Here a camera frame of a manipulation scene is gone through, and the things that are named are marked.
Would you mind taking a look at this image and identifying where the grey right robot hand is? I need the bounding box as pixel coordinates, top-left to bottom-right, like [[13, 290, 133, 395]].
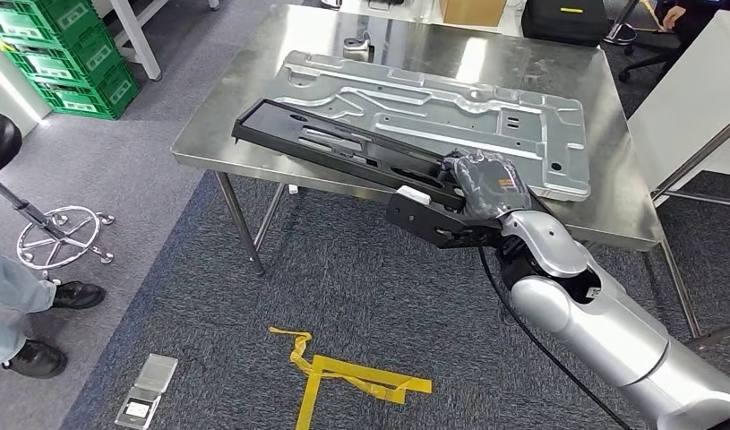
[[438, 148, 533, 220]]

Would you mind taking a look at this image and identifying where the black plastic panel part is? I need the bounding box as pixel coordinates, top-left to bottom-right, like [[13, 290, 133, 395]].
[[230, 98, 554, 219]]

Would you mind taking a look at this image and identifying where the small metal hook part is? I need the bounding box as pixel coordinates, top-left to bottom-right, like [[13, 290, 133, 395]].
[[342, 32, 375, 65]]

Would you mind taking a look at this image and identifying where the steel workbench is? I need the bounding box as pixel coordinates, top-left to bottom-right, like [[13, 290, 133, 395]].
[[170, 4, 705, 340]]

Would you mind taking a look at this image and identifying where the stamped sheet metal plate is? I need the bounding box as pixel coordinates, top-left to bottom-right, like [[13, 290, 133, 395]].
[[273, 50, 592, 203]]

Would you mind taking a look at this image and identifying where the cardboard box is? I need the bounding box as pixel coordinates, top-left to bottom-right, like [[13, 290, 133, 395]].
[[438, 0, 509, 29]]

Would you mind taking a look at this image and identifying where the black case yellow label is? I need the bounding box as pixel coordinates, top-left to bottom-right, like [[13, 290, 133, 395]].
[[520, 0, 613, 48]]

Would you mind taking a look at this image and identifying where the white desk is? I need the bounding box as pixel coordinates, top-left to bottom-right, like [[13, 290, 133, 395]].
[[315, 0, 527, 38]]

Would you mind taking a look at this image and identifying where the black office chair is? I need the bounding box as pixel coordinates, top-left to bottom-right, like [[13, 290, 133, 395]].
[[603, 0, 698, 84]]

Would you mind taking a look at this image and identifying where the steel side table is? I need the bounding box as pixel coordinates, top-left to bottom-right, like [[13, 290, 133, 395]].
[[650, 109, 730, 356]]

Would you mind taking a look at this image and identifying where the white side panel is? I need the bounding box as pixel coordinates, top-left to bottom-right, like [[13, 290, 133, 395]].
[[628, 8, 730, 206]]

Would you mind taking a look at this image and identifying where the crumpled yellow floor tape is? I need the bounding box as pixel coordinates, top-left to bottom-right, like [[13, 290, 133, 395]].
[[267, 326, 434, 430]]

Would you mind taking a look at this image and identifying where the person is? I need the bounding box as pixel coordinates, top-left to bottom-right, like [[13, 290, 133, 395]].
[[661, 0, 730, 44], [0, 234, 108, 381]]

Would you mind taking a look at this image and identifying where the clear plastic case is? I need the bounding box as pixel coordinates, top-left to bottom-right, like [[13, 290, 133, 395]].
[[114, 354, 179, 430]]

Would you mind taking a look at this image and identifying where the black stool chrome base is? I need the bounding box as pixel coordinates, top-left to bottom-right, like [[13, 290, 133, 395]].
[[0, 109, 116, 285]]

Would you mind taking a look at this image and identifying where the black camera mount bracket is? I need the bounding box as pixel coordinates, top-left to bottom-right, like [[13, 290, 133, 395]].
[[385, 191, 506, 250]]

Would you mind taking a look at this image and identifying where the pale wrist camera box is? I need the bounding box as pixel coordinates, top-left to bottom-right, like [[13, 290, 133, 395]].
[[397, 185, 433, 207]]

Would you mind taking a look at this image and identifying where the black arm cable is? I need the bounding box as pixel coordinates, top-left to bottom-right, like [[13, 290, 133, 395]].
[[477, 245, 634, 430]]

